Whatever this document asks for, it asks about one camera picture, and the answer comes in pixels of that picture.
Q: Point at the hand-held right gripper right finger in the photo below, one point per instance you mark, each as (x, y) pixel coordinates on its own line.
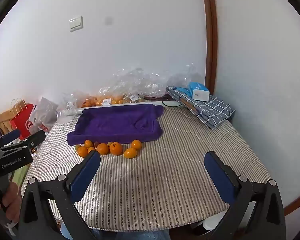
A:
(220, 177)

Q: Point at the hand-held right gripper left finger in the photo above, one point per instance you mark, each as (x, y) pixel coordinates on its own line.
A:
(83, 177)

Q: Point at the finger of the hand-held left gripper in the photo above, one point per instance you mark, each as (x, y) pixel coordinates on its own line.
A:
(35, 138)
(11, 135)

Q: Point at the round orange tomato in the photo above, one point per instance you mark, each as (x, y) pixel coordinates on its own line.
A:
(136, 144)
(88, 143)
(103, 149)
(91, 149)
(82, 151)

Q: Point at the large orange tomato with stem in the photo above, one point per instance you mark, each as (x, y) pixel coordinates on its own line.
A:
(116, 148)

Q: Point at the oval orange tomato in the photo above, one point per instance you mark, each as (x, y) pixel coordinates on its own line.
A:
(130, 153)

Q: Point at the purple towel-lined tray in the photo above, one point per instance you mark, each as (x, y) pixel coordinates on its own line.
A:
(110, 122)

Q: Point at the person's left hand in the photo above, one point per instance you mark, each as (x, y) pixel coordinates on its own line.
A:
(12, 200)

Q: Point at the red paper bag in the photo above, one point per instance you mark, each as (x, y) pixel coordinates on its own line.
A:
(21, 122)

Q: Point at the wooden chair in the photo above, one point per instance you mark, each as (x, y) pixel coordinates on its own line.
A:
(1, 121)

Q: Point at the green cloth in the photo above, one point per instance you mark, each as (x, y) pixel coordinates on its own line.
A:
(18, 173)

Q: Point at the grey plastic bag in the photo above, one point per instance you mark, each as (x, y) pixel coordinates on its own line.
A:
(43, 115)

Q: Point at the white round object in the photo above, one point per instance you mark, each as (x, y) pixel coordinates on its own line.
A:
(213, 223)

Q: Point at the person's blue jeans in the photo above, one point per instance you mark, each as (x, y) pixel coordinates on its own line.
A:
(120, 235)

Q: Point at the grey checked folded cloth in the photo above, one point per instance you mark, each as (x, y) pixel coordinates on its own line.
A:
(207, 107)

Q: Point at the clear bag of oranges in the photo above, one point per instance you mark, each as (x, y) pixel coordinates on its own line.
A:
(97, 101)

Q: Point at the wooden rod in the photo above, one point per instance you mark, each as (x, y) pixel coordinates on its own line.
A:
(187, 103)

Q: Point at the blue and white box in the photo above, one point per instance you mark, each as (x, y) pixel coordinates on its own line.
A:
(198, 91)

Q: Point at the clear bag of potatoes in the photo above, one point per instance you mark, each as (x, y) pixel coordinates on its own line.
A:
(135, 98)

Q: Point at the bag of red vegetables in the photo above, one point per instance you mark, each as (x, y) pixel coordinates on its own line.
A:
(152, 95)

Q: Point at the crumpled clear plastic wrap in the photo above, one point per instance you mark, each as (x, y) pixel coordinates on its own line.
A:
(140, 82)

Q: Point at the white light switch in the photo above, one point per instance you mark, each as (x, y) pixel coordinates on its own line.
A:
(76, 23)

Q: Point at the brown wooden door frame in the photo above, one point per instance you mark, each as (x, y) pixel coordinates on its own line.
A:
(211, 30)

